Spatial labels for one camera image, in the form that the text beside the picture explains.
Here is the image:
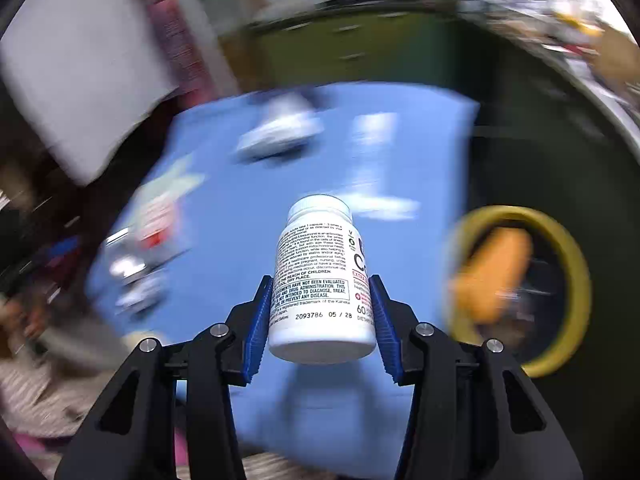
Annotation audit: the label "white hanging sheet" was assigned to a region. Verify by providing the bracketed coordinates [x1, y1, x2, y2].
[0, 0, 181, 186]

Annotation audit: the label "dark green lower cabinets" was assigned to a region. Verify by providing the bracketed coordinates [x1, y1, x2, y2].
[450, 20, 640, 480]

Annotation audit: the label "light green lower cabinets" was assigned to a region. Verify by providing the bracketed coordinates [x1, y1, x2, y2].
[220, 10, 476, 91]

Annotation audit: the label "frosted glass sliding door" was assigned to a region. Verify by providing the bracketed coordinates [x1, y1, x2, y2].
[165, 0, 241, 96]

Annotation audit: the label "white red printed packet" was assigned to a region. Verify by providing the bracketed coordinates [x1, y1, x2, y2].
[135, 185, 186, 251]

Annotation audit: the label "red soda can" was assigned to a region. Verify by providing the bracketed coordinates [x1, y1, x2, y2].
[102, 232, 166, 311]

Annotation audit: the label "white pill bottle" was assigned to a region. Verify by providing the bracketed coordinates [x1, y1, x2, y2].
[267, 194, 378, 365]

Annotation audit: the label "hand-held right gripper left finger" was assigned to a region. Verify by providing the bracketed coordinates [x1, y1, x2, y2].
[54, 275, 275, 480]

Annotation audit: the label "grey white patterned cushion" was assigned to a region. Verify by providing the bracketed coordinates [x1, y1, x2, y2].
[0, 355, 126, 436]

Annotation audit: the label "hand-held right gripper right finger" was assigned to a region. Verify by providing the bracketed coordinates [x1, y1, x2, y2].
[367, 274, 583, 480]

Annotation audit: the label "black yellow-rimmed trash bin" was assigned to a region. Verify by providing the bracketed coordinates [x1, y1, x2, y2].
[442, 205, 592, 378]

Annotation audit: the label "white tissue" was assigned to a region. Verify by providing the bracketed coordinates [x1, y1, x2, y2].
[235, 92, 326, 161]

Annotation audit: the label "blue printed tablecloth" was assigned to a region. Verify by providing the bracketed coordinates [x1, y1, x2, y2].
[85, 82, 481, 461]

